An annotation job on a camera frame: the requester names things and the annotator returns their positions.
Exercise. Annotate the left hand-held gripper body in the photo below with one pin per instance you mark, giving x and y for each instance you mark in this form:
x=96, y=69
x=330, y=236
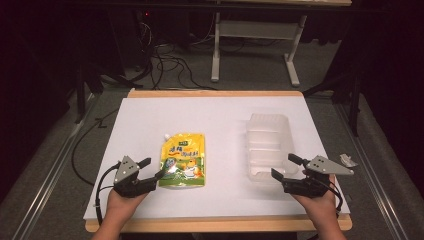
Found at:
x=126, y=173

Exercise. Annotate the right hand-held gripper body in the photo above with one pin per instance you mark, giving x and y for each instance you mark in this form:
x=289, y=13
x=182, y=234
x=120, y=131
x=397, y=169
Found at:
x=328, y=166

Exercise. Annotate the yellow green spout pouch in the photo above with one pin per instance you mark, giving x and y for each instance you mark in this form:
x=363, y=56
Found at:
x=182, y=160

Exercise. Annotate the clear plastic container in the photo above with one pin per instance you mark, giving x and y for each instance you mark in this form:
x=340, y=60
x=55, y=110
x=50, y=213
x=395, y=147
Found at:
x=268, y=143

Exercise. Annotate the person's left hand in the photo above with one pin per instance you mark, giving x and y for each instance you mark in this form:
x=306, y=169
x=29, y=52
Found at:
x=122, y=204

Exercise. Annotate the person's right hand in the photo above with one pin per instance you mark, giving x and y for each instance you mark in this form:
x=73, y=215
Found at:
x=316, y=205

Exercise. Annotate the crumpled white wrapper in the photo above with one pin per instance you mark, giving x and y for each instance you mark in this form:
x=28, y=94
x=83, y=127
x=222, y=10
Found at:
x=347, y=160

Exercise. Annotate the black metal stand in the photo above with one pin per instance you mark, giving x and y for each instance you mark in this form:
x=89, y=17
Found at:
x=80, y=96
x=354, y=100

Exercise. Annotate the aluminium floor rail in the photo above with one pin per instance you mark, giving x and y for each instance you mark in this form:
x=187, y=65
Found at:
x=50, y=181
x=370, y=173

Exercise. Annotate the white metal desk frame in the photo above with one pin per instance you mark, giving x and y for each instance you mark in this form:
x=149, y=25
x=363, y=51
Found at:
x=216, y=50

